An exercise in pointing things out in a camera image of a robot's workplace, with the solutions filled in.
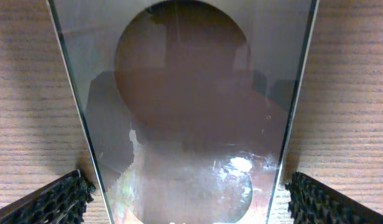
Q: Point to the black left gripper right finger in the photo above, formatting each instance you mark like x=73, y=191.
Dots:
x=314, y=202

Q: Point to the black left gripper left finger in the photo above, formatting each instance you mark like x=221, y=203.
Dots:
x=63, y=201

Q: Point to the rose gold Galaxy smartphone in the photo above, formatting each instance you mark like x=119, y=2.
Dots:
x=186, y=106

